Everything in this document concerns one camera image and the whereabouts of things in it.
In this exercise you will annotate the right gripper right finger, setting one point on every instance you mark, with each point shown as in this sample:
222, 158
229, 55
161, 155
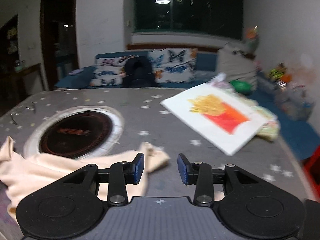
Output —
203, 176

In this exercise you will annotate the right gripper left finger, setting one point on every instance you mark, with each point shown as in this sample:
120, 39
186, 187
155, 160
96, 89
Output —
118, 176

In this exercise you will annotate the cream sweatshirt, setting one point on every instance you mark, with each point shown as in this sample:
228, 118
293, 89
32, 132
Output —
25, 176

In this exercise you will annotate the round black table heater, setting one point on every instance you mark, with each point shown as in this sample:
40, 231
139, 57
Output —
77, 133

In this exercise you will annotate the white fries print bag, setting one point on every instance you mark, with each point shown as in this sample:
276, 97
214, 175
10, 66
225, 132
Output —
219, 115

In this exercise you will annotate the light green folded cloth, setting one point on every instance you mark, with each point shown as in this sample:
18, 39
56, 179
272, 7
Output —
270, 130

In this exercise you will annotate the green ball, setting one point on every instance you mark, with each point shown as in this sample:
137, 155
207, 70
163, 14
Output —
241, 87

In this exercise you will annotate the black backpack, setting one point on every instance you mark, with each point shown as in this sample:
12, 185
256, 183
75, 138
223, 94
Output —
138, 73

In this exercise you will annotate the butterfly print sofa cushion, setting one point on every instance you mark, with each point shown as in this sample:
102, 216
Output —
174, 65

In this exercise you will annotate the blue sofa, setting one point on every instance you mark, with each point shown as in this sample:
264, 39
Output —
299, 135

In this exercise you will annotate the beige pillow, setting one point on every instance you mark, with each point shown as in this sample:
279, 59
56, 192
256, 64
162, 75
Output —
236, 67

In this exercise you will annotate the yellow green plush toy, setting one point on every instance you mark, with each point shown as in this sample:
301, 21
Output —
280, 73

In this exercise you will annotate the artificial flower bouquet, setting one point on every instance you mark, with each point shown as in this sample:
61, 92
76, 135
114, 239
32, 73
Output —
252, 39

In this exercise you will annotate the dark window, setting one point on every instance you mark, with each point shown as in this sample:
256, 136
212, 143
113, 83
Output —
211, 17

